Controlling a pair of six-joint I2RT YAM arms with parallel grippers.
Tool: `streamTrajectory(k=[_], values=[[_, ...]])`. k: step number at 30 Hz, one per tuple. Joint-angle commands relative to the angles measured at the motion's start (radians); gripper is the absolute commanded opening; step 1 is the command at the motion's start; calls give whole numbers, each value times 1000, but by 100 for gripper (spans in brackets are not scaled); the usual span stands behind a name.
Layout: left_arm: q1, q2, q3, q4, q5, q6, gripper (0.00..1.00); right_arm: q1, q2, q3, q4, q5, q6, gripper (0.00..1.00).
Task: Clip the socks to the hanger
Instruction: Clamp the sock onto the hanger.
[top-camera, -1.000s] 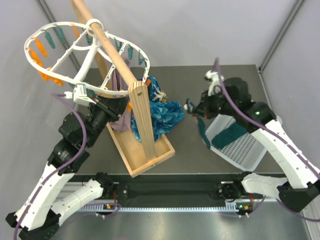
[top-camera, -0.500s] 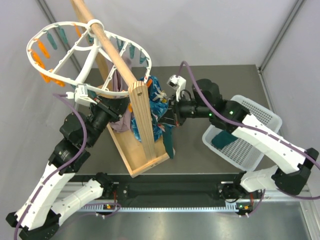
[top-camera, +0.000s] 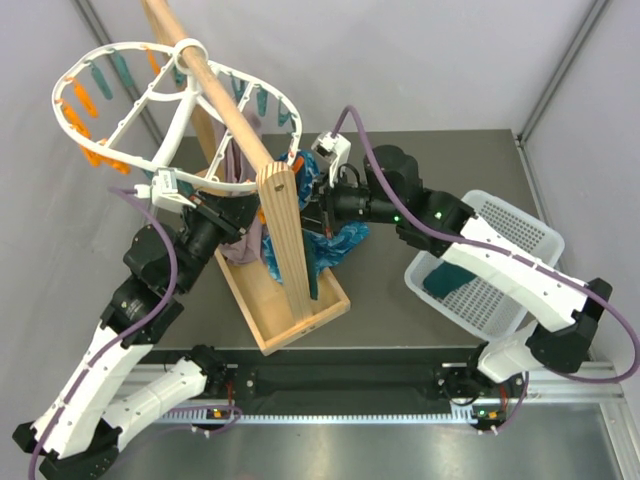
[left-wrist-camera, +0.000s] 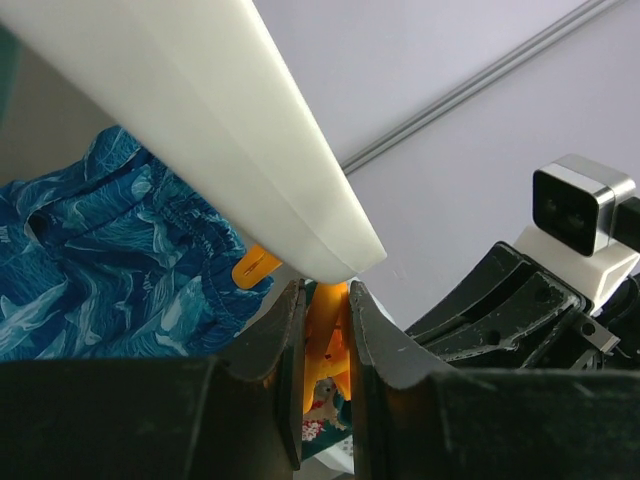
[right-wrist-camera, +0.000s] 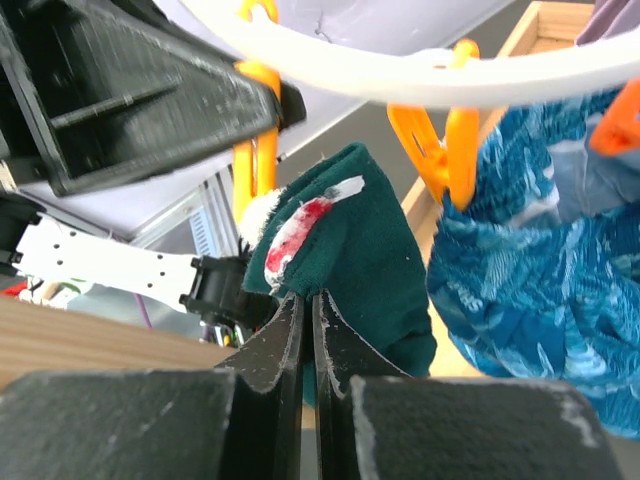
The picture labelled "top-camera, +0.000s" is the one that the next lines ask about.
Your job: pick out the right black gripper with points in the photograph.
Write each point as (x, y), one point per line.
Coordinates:
(320, 213)

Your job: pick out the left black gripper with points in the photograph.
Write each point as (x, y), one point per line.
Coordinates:
(234, 214)

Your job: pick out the blue patterned cloth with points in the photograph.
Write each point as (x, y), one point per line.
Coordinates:
(329, 251)

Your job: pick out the dark teal sock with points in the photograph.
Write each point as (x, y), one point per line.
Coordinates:
(445, 279)
(311, 264)

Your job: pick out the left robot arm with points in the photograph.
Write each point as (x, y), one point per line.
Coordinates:
(85, 430)

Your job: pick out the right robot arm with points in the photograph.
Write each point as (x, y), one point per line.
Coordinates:
(389, 191)

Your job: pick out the wooden rod stand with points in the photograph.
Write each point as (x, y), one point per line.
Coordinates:
(277, 313)

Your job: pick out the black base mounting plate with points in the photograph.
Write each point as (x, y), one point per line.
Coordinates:
(352, 381)

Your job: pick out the white perforated plastic basket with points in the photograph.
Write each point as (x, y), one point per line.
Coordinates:
(508, 285)

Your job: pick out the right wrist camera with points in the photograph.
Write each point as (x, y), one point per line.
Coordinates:
(334, 149)

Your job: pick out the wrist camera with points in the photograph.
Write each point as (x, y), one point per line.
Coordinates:
(163, 192)
(334, 149)

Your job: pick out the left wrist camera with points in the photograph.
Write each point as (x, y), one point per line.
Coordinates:
(163, 192)

